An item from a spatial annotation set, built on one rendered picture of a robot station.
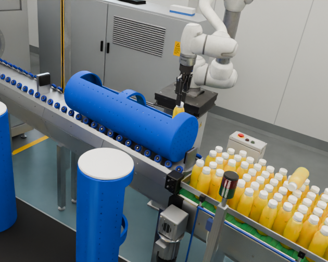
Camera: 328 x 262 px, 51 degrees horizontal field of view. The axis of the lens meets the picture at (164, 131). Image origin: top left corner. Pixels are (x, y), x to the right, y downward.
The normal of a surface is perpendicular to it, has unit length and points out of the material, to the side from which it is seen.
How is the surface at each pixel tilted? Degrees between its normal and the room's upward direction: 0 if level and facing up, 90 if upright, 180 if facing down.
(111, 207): 90
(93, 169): 0
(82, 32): 90
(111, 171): 0
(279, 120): 90
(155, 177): 71
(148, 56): 90
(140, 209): 0
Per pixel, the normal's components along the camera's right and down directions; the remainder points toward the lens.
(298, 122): -0.48, 0.35
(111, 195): 0.34, 0.48
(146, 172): -0.52, 0.00
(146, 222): 0.13, -0.87
